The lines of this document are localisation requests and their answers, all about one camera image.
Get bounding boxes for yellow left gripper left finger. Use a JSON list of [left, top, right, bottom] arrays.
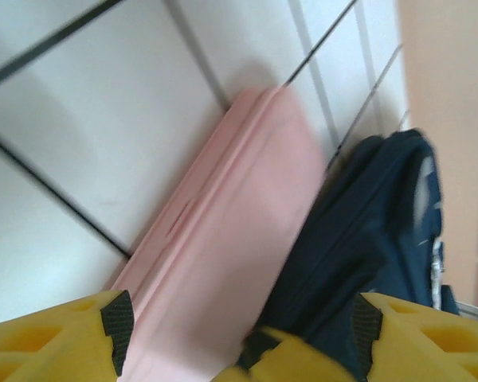
[[0, 289, 137, 382]]

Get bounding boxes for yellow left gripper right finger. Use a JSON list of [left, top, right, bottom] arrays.
[[352, 292, 478, 382]]

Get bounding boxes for pink book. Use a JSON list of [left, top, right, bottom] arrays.
[[105, 87, 330, 382]]

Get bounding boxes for navy blue backpack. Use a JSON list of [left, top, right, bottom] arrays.
[[258, 127, 459, 359]]

